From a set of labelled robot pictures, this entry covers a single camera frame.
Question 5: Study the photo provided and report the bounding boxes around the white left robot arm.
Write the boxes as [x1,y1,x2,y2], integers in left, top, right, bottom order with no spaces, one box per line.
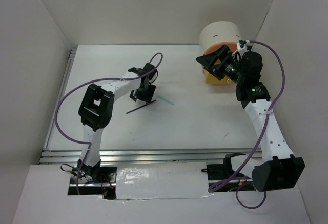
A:
[77,63,158,182]

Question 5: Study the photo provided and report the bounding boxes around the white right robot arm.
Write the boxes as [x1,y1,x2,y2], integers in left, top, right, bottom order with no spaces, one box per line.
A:
[196,45,305,192]

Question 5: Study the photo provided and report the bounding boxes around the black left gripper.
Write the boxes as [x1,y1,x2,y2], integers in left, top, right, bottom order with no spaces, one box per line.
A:
[129,83,156,105]

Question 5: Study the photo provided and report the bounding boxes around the teal plastic spatula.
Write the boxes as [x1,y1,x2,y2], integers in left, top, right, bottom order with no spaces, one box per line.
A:
[157,95,174,105]

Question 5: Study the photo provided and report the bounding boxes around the thin black eyeliner pencil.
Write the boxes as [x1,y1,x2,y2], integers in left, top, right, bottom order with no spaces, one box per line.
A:
[126,99,157,114]

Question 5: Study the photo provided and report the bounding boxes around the cream round drawer organizer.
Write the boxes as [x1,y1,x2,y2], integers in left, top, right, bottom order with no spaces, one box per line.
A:
[199,21,248,64]

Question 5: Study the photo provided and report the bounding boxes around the orange drawer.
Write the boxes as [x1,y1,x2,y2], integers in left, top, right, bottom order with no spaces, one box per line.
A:
[204,42,237,55]

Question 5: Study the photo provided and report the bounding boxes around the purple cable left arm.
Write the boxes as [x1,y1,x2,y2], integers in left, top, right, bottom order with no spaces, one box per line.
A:
[55,52,163,196]

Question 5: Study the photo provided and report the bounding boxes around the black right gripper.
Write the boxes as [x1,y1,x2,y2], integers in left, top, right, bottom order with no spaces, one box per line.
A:
[196,44,245,84]

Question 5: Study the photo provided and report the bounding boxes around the white foil covered panel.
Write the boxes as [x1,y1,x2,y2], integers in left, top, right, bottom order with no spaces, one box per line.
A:
[116,162,211,200]

